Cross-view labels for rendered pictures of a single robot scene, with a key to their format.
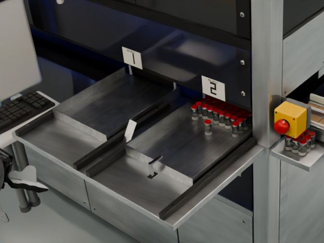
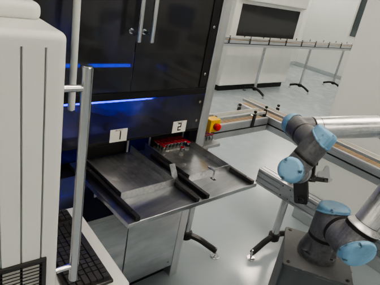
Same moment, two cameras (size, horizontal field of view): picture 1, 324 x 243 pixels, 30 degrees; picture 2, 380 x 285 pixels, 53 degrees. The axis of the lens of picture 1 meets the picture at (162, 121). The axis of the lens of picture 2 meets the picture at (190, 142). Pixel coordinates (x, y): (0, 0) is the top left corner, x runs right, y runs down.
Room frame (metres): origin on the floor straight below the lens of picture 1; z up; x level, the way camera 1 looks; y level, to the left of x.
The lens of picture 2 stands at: (1.48, 1.57, 1.69)
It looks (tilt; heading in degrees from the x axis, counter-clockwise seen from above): 23 degrees down; 269
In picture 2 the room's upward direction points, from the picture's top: 11 degrees clockwise
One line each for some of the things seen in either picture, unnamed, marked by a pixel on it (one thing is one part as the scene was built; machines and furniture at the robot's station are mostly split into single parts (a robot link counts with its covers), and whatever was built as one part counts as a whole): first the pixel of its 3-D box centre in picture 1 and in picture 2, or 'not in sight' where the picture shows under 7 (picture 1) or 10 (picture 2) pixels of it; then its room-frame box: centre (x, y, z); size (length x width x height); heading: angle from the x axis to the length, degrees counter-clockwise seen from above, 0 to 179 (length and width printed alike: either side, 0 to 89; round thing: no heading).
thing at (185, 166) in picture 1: (196, 136); (186, 156); (1.45, -0.10, 0.90); 0.34 x 0.26 x 0.04; 134
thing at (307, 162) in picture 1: (303, 148); (203, 141); (1.37, -0.40, 0.87); 0.14 x 0.13 x 0.02; 134
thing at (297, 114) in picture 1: (291, 118); (211, 123); (1.35, -0.35, 1.00); 0.08 x 0.07 x 0.07; 134
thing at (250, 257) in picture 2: not in sight; (272, 241); (0.72, -0.71, 0.07); 0.50 x 0.08 x 0.14; 44
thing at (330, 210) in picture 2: not in sight; (331, 219); (0.88, 0.34, 0.96); 0.13 x 0.12 x 0.14; 104
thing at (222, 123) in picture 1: (219, 117); (173, 146); (1.53, -0.18, 0.91); 0.18 x 0.02 x 0.05; 44
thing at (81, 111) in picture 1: (117, 101); (126, 169); (1.70, 0.14, 0.90); 0.34 x 0.26 x 0.04; 134
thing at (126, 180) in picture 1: (140, 136); (166, 175); (1.53, 0.07, 0.87); 0.70 x 0.48 x 0.02; 44
